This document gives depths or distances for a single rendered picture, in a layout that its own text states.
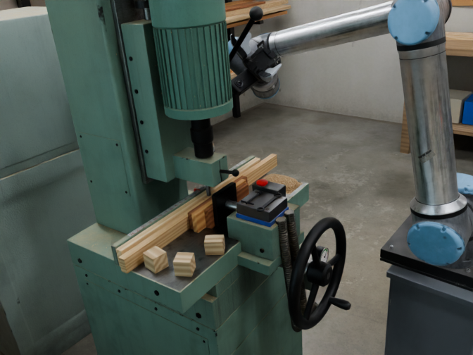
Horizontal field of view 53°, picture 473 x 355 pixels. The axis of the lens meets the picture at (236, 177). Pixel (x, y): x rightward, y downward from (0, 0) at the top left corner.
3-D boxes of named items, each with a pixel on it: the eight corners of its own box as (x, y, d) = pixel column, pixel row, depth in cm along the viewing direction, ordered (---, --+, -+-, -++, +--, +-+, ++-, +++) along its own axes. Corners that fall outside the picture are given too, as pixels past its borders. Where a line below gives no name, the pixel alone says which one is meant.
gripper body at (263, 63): (262, 37, 129) (265, 52, 141) (238, 59, 129) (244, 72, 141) (281, 57, 128) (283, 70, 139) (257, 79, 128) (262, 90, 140)
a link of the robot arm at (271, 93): (245, 86, 158) (266, 107, 157) (240, 76, 146) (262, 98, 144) (265, 66, 158) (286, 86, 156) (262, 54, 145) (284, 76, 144)
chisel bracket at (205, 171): (214, 193, 125) (210, 163, 122) (174, 182, 133) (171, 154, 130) (230, 182, 131) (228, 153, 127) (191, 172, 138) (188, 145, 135)
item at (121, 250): (124, 268, 112) (121, 251, 110) (119, 266, 113) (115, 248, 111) (261, 172, 155) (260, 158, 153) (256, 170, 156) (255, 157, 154)
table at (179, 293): (216, 331, 100) (213, 308, 97) (118, 284, 116) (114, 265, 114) (338, 206, 143) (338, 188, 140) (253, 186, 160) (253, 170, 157)
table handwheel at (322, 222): (291, 289, 101) (344, 196, 117) (217, 262, 112) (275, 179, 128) (312, 353, 120) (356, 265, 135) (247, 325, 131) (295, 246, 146)
